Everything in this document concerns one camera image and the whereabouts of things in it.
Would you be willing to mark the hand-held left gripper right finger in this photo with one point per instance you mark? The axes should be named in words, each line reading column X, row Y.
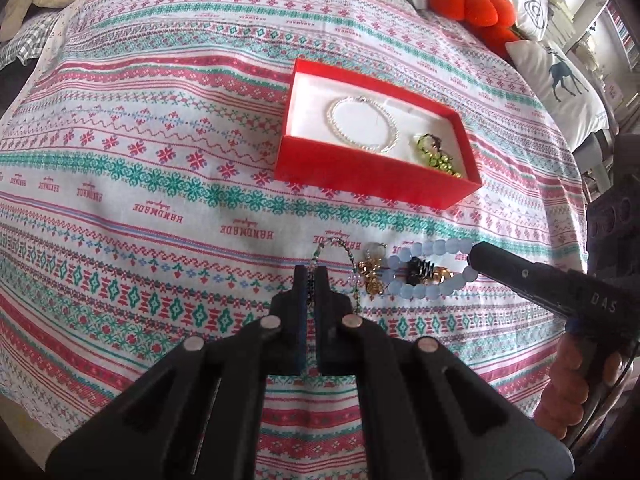
column 324, row 320

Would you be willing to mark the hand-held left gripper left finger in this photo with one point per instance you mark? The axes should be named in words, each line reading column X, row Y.
column 300, row 320

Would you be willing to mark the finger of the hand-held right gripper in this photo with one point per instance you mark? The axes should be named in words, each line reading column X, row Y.
column 515, row 272

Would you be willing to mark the gold jewelry piece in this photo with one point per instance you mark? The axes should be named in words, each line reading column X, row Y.
column 372, row 272

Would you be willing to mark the black hair clip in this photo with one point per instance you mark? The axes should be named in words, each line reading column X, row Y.
column 417, row 267

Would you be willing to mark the red jewelry box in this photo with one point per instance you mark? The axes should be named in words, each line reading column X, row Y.
column 380, row 175

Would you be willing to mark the person's right hand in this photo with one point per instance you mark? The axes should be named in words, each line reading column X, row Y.
column 565, row 385

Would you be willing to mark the white pillow with deer print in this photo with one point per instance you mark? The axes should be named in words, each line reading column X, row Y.
column 565, row 85

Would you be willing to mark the red green patterned blanket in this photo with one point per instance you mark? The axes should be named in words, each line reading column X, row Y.
column 150, row 160

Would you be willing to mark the orange plush cushion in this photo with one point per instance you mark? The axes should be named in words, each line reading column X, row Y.
column 475, row 7

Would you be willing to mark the white pillow with line print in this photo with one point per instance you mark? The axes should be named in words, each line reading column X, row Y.
column 525, row 0

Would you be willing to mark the grey checked bed sheet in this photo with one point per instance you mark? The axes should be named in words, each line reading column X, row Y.
column 25, row 40

